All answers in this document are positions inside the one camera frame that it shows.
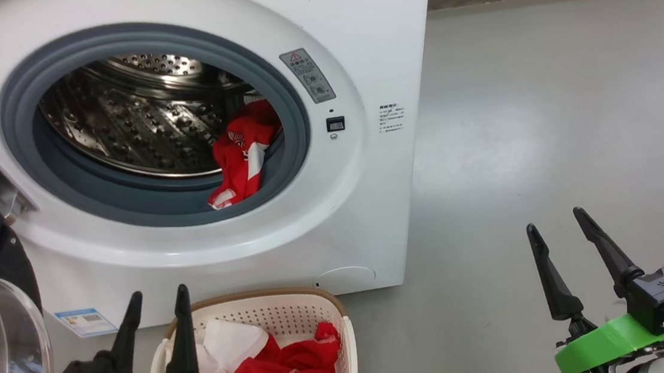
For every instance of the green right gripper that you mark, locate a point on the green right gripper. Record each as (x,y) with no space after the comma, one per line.
(610,339)

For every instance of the red garment with white stripe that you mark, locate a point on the red garment with white stripe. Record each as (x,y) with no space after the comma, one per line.
(239,158)

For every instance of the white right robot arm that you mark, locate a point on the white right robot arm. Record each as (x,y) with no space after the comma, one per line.
(654,365)

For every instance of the grey rubber door gasket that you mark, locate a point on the grey rubber door gasket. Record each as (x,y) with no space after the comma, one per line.
(130,210)

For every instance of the white plastic laundry basket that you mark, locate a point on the white plastic laundry basket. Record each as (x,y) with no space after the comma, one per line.
(295,316)

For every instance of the steel perforated washing machine drum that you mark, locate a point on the steel perforated washing machine drum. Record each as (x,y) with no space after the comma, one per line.
(122,126)

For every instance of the black door latch socket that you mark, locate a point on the black door latch socket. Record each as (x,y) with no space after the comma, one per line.
(335,124)

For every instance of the white washing machine body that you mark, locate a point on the white washing machine body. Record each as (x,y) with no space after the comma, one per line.
(366,27)

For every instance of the blue energy label sticker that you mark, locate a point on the blue energy label sticker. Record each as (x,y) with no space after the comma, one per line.
(85,322)

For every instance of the round filter cover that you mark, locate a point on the round filter cover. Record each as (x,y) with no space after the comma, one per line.
(346,280)

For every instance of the small printed text label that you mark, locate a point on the small printed text label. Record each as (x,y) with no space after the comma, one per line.
(392,118)

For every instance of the grey warning sticker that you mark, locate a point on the grey warning sticker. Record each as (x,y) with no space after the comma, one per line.
(307,75)

